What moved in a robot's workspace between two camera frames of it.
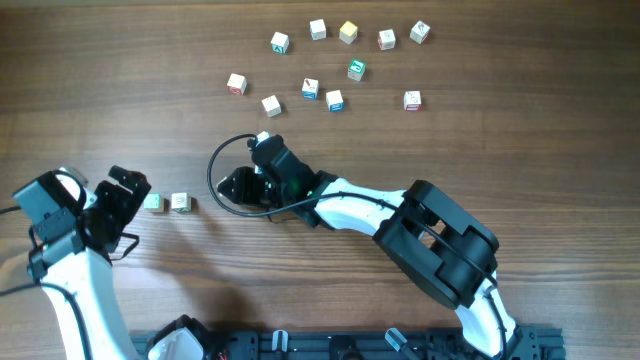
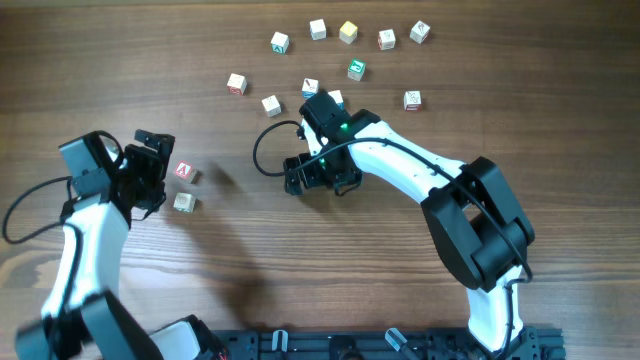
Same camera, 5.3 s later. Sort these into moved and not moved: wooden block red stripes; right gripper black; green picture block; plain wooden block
Moved: right gripper black
Not moved: wooden block red stripes; plain wooden block; green picture block
